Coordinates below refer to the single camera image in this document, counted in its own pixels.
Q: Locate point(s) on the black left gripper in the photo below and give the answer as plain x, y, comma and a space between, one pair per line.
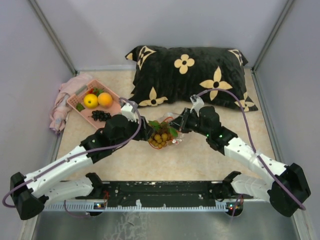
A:
145, 131

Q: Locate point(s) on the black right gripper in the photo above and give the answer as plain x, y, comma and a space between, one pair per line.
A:
180, 122

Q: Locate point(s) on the clear zip bag orange zipper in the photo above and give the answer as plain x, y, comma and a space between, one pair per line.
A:
181, 135

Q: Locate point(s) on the brown longan bunch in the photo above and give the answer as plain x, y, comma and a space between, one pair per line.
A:
164, 135

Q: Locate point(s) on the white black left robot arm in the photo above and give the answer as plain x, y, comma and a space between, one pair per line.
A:
32, 192

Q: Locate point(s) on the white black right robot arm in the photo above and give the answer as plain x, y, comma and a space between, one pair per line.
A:
285, 187

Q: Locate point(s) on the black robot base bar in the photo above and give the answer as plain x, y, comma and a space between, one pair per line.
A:
172, 194

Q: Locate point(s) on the dark grape bunch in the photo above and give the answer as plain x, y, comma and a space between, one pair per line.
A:
101, 116

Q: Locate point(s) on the orange peach fruit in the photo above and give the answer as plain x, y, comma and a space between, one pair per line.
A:
105, 100

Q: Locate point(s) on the yellow lemon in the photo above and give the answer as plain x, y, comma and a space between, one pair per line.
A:
90, 101

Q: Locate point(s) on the red cherry sprig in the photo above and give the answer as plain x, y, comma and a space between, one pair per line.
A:
96, 91

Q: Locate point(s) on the black pillow cream flowers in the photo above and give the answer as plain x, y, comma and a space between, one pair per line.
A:
166, 75

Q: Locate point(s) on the pink cloth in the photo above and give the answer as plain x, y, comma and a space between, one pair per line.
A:
61, 108

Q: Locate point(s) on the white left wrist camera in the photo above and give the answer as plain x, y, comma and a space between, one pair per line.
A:
128, 110

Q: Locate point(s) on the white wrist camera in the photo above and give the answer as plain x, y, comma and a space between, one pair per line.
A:
128, 110
197, 103

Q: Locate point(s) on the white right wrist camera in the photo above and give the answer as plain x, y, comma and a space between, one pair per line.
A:
197, 103

